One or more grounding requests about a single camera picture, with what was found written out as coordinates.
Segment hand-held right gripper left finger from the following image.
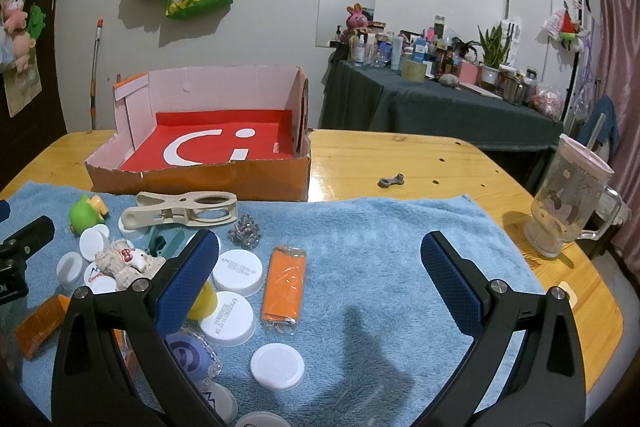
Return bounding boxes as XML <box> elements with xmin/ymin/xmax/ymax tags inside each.
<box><xmin>50</xmin><ymin>228</ymin><xmax>222</xmax><ymax>427</ymax></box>

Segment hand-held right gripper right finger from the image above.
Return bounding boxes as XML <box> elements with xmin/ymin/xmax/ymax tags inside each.
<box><xmin>420</xmin><ymin>230</ymin><xmax>590</xmax><ymax>427</ymax></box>

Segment heap of white bottle lids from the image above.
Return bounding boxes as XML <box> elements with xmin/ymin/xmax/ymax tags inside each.
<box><xmin>56</xmin><ymin>224</ymin><xmax>307</xmax><ymax>427</ymax></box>

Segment green toy duck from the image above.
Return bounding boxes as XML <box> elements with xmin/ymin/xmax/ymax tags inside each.
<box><xmin>69</xmin><ymin>193</ymin><xmax>110</xmax><ymax>235</ymax></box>

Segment beige knitted toy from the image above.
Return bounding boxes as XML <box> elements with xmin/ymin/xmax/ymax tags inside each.
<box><xmin>94</xmin><ymin>237</ymin><xmax>166</xmax><ymax>293</ymax></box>

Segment orange packet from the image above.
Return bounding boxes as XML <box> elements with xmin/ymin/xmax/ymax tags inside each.
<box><xmin>261</xmin><ymin>246</ymin><xmax>307</xmax><ymax>335</ymax></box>
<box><xmin>14</xmin><ymin>294</ymin><xmax>73</xmax><ymax>360</ymax></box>

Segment orange cardboard box red inside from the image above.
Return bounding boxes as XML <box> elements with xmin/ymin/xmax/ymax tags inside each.
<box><xmin>82</xmin><ymin>66</ymin><xmax>313</xmax><ymax>202</ymax></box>

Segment yellow bottle cap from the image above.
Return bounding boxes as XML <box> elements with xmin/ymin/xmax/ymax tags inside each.
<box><xmin>187</xmin><ymin>279</ymin><xmax>218</xmax><ymax>320</ymax></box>

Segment small teal clip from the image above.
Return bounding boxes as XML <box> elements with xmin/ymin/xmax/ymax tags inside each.
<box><xmin>147</xmin><ymin>227</ymin><xmax>188</xmax><ymax>260</ymax></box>

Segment large beige clothes peg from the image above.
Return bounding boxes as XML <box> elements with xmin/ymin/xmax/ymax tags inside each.
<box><xmin>121</xmin><ymin>191</ymin><xmax>238</xmax><ymax>230</ymax></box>

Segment blue round lid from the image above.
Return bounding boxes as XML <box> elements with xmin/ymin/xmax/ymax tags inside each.
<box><xmin>165</xmin><ymin>329</ymin><xmax>223</xmax><ymax>383</ymax></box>

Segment light blue towel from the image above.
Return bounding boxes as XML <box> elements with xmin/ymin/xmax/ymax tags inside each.
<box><xmin>0</xmin><ymin>179</ymin><xmax>551</xmax><ymax>427</ymax></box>

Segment paper door poster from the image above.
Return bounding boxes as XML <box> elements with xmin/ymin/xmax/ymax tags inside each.
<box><xmin>4</xmin><ymin>57</ymin><xmax>43</xmax><ymax>118</ymax></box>

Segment plastic mug with straw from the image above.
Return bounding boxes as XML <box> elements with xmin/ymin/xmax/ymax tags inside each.
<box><xmin>522</xmin><ymin>109</ymin><xmax>626</xmax><ymax>260</ymax></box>

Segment pink plush toy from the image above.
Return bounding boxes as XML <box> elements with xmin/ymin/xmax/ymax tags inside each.
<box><xmin>12</xmin><ymin>31</ymin><xmax>38</xmax><ymax>74</ymax></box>
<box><xmin>2</xmin><ymin>0</ymin><xmax>28</xmax><ymax>32</ymax></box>

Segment side table with dark cloth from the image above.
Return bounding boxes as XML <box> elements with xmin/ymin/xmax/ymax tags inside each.
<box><xmin>320</xmin><ymin>57</ymin><xmax>566</xmax><ymax>152</ymax></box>

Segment green plush toy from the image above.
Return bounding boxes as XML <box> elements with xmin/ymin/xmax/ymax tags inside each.
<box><xmin>27</xmin><ymin>4</ymin><xmax>47</xmax><ymax>36</ymax></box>

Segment metal pot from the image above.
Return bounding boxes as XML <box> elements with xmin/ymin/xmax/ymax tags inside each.
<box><xmin>500</xmin><ymin>74</ymin><xmax>531</xmax><ymax>105</ymax></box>

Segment pink box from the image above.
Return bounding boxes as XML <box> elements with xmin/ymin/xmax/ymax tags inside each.
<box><xmin>459</xmin><ymin>61</ymin><xmax>482</xmax><ymax>85</ymax></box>

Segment blue cloth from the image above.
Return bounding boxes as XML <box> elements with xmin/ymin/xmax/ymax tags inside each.
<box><xmin>582</xmin><ymin>94</ymin><xmax>621</xmax><ymax>148</ymax></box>

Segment row of cosmetic bottles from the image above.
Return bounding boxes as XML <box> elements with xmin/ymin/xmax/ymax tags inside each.
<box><xmin>330</xmin><ymin>14</ymin><xmax>481</xmax><ymax>75</ymax></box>

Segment snake plant in white pot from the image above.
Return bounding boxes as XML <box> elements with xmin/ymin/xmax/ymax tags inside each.
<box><xmin>476</xmin><ymin>23</ymin><xmax>513</xmax><ymax>82</ymax></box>

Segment watermelon plush toy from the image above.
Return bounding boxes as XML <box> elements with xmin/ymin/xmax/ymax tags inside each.
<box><xmin>544</xmin><ymin>7</ymin><xmax>588</xmax><ymax>52</ymax></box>

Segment pink rabbit plush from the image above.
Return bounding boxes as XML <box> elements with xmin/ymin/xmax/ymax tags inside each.
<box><xmin>340</xmin><ymin>3</ymin><xmax>371</xmax><ymax>42</ymax></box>

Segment white wardrobe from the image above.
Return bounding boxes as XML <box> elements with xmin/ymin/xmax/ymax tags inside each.
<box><xmin>502</xmin><ymin>0</ymin><xmax>591</xmax><ymax>102</ymax></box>

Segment pink curtain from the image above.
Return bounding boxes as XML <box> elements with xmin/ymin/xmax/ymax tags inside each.
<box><xmin>590</xmin><ymin>0</ymin><xmax>640</xmax><ymax>158</ymax></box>

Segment mop handle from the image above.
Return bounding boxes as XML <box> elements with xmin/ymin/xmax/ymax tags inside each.
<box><xmin>89</xmin><ymin>19</ymin><xmax>105</xmax><ymax>132</ymax></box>

